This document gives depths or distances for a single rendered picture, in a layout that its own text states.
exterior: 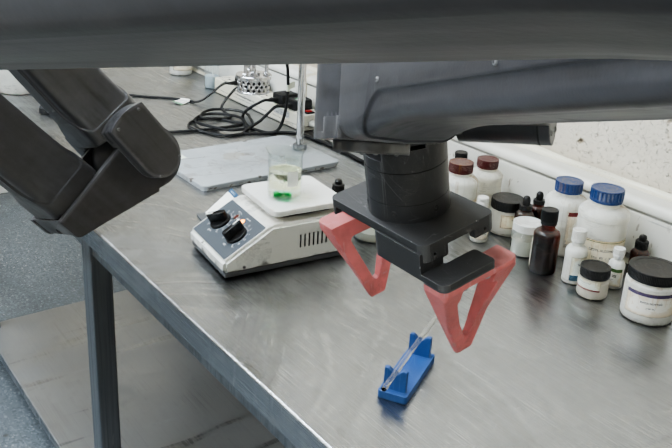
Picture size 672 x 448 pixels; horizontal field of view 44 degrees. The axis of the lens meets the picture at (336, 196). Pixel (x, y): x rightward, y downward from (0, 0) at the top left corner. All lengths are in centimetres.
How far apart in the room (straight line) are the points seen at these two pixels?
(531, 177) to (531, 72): 115
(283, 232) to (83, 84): 49
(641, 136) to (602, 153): 8
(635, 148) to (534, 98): 108
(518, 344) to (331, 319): 23
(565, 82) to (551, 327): 87
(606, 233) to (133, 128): 73
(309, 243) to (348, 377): 29
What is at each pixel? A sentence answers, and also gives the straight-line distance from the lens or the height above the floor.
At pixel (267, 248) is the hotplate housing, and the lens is 116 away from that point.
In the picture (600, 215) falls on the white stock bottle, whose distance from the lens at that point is 123.
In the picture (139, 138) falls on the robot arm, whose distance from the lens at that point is 74.
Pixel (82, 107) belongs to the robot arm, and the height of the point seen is 108.
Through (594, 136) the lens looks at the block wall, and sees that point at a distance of 139.
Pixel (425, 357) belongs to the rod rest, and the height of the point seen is 76.
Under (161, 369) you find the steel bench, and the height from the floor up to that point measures 8.
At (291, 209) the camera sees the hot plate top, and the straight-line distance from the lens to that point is 116.
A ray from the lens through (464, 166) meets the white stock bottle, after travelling 133.
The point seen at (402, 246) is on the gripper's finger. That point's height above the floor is 105.
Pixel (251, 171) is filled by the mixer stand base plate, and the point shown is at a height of 76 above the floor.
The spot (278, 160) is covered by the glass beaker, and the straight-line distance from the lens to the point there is 117.
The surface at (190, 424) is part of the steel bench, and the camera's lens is 201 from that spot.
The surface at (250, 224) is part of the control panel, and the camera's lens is 118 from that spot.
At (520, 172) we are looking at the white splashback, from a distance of 143.
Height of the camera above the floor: 128
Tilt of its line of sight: 21 degrees down
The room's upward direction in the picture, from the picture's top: 3 degrees clockwise
